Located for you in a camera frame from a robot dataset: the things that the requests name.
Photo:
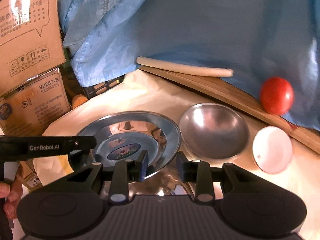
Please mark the blue fabric sheet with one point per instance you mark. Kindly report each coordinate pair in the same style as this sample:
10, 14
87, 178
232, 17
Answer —
257, 39

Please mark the orange wooden chair post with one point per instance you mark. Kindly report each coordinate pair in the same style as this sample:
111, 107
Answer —
78, 100

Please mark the shiny steel plate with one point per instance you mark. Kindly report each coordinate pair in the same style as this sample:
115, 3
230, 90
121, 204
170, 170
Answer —
125, 135

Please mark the white bowl red rim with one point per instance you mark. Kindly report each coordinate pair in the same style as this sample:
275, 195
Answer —
272, 149

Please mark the steel bowl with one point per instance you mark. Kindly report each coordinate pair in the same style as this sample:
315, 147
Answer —
213, 131

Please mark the black plastic crate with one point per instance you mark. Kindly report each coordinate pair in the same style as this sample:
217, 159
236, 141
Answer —
100, 88

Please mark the wooden board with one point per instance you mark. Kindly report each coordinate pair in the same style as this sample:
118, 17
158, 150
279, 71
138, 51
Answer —
227, 93

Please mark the upper cardboard box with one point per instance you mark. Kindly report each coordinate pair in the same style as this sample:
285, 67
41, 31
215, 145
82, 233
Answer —
30, 40

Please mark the red tomato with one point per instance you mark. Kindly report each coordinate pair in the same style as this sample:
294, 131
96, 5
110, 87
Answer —
276, 96

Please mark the lower cardboard box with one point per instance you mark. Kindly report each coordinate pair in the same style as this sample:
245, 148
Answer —
29, 109

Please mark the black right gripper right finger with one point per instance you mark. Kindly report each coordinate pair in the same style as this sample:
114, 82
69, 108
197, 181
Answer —
230, 176

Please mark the cardboard box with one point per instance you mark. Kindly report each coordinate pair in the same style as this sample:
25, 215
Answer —
29, 109
30, 40

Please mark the person's left hand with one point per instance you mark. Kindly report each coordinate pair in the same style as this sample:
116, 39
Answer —
13, 194

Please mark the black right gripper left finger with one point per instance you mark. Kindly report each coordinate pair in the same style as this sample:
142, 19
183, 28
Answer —
119, 175

